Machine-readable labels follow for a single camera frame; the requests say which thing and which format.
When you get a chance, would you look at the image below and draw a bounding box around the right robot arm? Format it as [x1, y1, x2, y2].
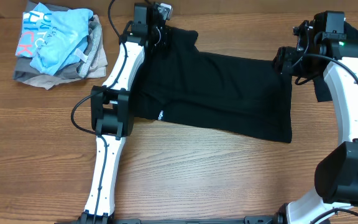
[271, 11, 358, 223]

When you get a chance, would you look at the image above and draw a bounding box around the beige folded garment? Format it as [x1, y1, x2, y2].
[13, 15, 108, 90]

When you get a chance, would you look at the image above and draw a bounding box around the dark grey folded garment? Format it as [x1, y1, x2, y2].
[13, 1, 98, 90]

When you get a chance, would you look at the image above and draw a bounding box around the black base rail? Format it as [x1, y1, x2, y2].
[58, 213, 285, 224]

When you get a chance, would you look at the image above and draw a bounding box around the grey knit folded garment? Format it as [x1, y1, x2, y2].
[78, 21, 102, 78]

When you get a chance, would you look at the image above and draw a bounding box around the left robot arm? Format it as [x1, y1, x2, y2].
[77, 2, 173, 223]

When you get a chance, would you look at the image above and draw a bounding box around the light blue printed shirt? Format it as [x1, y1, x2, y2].
[15, 3, 93, 76]

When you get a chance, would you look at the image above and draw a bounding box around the black t-shirt with logo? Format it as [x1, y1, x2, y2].
[132, 28, 292, 143]

